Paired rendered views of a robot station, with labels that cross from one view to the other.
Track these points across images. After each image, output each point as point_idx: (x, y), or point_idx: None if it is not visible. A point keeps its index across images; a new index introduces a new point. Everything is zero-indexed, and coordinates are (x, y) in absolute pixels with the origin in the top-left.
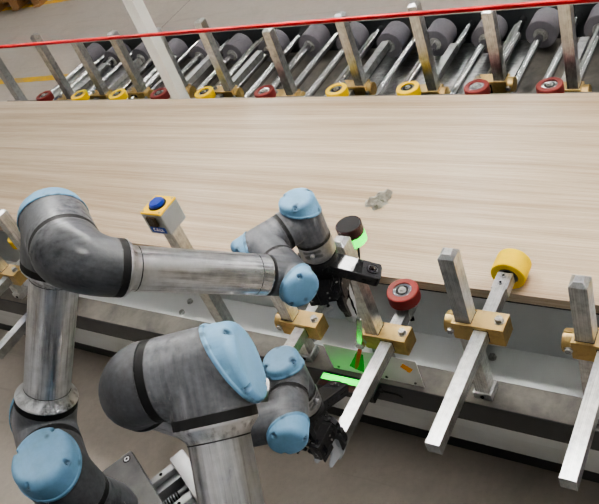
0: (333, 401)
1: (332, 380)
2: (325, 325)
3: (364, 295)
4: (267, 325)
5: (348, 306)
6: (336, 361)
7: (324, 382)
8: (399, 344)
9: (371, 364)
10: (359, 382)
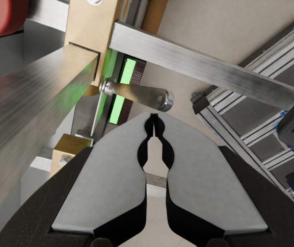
0: None
1: (280, 136)
2: (67, 139)
3: (42, 93)
4: (42, 171)
5: (239, 193)
6: (101, 111)
7: (122, 119)
8: (119, 3)
9: (165, 61)
10: (201, 79)
